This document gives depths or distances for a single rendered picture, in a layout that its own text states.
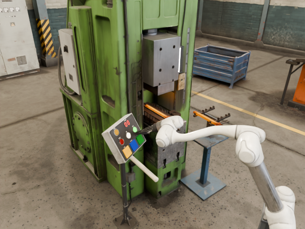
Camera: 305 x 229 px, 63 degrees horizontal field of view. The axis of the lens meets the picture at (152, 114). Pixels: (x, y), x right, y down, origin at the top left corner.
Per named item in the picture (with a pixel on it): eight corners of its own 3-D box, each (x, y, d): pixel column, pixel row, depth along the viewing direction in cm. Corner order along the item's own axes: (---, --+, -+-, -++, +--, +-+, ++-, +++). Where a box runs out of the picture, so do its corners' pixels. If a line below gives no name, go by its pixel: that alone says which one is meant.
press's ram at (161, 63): (184, 77, 242) (188, 35, 223) (153, 87, 221) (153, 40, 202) (157, 67, 271) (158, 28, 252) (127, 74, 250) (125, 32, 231)
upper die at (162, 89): (174, 90, 239) (174, 81, 235) (157, 95, 228) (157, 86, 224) (147, 78, 268) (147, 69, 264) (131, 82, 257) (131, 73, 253)
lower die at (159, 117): (172, 122, 256) (172, 115, 252) (157, 128, 245) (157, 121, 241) (147, 107, 285) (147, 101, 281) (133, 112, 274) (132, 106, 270)
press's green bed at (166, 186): (181, 186, 303) (183, 155, 281) (156, 201, 283) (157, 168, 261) (153, 163, 341) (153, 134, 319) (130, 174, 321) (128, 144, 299)
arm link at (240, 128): (238, 120, 174) (235, 129, 163) (266, 123, 167) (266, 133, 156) (236, 136, 180) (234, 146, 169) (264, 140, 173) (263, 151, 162)
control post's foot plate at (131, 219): (140, 224, 257) (140, 217, 252) (122, 236, 245) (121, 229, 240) (129, 210, 272) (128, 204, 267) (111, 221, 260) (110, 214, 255)
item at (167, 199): (195, 194, 293) (195, 193, 292) (156, 219, 261) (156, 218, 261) (172, 175, 320) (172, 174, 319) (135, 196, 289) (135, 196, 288)
